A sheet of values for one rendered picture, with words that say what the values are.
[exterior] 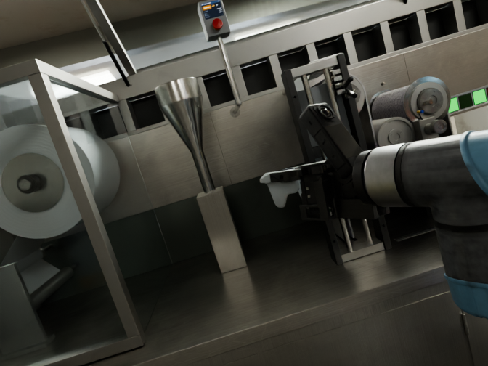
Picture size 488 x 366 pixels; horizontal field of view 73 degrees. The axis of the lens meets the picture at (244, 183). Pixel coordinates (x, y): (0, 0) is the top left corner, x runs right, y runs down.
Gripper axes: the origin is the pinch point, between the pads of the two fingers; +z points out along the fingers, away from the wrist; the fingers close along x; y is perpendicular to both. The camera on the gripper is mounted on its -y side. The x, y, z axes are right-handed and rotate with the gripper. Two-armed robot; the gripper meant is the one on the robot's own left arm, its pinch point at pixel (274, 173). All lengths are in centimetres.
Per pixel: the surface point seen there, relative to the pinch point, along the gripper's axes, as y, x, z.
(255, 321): 33.5, 2.2, 18.4
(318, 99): -16.1, 32.7, 14.9
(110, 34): -53, -1, 69
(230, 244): 22, 17, 48
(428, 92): -13, 67, 3
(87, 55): -157, 62, 357
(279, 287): 31.6, 15.6, 24.3
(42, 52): -166, 20, 376
